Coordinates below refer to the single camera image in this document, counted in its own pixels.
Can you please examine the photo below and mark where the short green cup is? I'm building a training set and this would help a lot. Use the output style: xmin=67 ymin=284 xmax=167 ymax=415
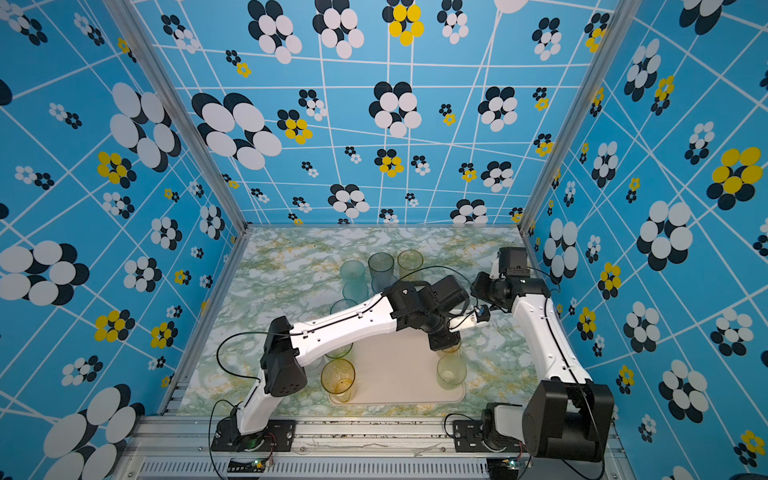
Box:
xmin=436 ymin=354 xmax=467 ymax=390

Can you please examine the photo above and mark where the yellow tall glass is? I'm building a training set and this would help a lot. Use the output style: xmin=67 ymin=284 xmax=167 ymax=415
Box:
xmin=397 ymin=249 xmax=424 ymax=276
xmin=321 ymin=359 xmax=356 ymax=403

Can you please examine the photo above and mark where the green tall glass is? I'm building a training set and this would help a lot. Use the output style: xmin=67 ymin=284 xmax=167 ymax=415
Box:
xmin=325 ymin=343 xmax=354 ymax=360

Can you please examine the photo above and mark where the blue clear tall glass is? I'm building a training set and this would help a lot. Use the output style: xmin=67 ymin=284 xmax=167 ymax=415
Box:
xmin=330 ymin=299 xmax=358 ymax=315

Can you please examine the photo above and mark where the yellow tall glass front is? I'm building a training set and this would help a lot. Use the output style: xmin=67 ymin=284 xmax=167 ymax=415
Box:
xmin=321 ymin=359 xmax=356 ymax=403

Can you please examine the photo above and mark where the short yellow cup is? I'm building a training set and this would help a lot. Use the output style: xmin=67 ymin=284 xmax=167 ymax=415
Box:
xmin=437 ymin=342 xmax=462 ymax=358

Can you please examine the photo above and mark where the short clear dimpled cup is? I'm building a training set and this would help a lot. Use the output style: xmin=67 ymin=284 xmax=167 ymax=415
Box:
xmin=304 ymin=355 xmax=325 ymax=372

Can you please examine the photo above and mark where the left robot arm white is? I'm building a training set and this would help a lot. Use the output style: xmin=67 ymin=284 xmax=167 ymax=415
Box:
xmin=233 ymin=275 xmax=490 ymax=436

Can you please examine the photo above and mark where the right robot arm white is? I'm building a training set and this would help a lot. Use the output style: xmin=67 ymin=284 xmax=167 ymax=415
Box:
xmin=472 ymin=247 xmax=615 ymax=463

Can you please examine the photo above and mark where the pink rectangular tray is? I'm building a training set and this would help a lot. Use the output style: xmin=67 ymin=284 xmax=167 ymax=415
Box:
xmin=329 ymin=329 xmax=465 ymax=407

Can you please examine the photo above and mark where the blue tall dimpled cup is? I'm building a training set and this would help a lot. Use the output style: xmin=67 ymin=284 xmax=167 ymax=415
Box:
xmin=371 ymin=272 xmax=397 ymax=294

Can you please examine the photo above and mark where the grey tall glass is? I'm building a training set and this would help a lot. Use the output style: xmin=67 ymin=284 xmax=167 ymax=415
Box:
xmin=368 ymin=252 xmax=395 ymax=278

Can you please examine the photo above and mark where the teal dimpled tall cup front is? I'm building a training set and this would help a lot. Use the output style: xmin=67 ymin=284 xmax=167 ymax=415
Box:
xmin=342 ymin=280 xmax=370 ymax=304

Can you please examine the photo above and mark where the teal dimpled tall cup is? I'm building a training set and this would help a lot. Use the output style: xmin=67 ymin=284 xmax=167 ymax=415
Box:
xmin=342 ymin=280 xmax=370 ymax=304
xmin=340 ymin=260 xmax=366 ymax=284

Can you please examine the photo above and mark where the teal dimpled tall cup rear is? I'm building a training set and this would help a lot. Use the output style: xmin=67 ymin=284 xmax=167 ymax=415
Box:
xmin=340 ymin=260 xmax=366 ymax=284

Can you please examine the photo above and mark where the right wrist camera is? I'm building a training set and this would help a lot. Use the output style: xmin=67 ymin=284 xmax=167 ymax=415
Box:
xmin=490 ymin=256 xmax=502 ymax=280

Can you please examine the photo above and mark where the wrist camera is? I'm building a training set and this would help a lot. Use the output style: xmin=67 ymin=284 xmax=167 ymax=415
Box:
xmin=490 ymin=256 xmax=502 ymax=280
xmin=448 ymin=305 xmax=491 ymax=332

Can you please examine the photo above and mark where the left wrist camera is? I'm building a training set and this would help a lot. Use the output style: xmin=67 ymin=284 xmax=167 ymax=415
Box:
xmin=448 ymin=305 xmax=491 ymax=332

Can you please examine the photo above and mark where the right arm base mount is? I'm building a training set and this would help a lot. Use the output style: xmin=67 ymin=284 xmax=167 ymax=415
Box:
xmin=448 ymin=419 xmax=526 ymax=455

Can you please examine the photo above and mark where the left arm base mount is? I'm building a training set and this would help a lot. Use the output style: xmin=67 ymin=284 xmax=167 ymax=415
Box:
xmin=210 ymin=417 xmax=297 ymax=453

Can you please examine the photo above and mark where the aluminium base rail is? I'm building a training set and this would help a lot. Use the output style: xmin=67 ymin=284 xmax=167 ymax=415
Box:
xmin=113 ymin=417 xmax=635 ymax=479

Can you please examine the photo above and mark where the aluminium corner post right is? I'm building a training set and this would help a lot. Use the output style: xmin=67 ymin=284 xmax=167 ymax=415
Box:
xmin=519 ymin=0 xmax=642 ymax=237

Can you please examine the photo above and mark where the aluminium corner post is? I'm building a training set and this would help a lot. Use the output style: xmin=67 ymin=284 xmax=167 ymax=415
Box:
xmin=519 ymin=0 xmax=642 ymax=237
xmin=104 ymin=1 xmax=248 ymax=235

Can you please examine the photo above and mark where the aluminium corner post left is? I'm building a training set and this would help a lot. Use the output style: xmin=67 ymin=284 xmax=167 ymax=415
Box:
xmin=104 ymin=1 xmax=248 ymax=235

